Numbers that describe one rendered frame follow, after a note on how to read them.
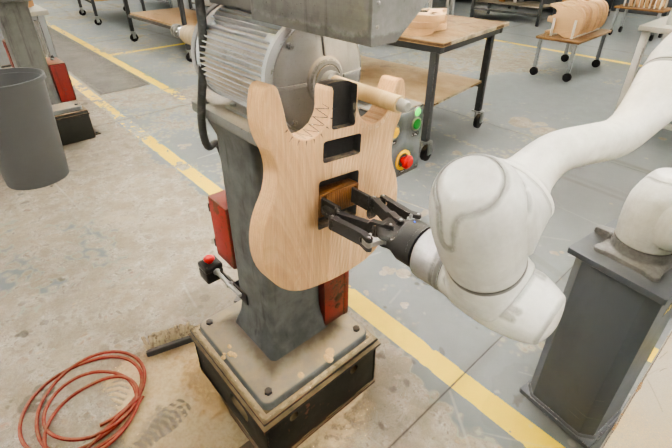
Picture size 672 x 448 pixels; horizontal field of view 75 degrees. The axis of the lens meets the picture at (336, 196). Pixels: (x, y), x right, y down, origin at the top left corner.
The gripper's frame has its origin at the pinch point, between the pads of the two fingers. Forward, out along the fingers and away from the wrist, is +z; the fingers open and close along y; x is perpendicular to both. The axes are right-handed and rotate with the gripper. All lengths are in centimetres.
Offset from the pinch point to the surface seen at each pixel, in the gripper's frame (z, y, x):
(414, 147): 17.9, 45.0, -5.2
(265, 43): 27.2, 2.2, 24.5
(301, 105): 19.0, 5.4, 12.9
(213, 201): 63, 4, -29
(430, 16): 144, 211, 12
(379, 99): 1.2, 9.9, 17.7
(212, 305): 102, 17, -106
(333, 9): -2.2, -5.3, 33.8
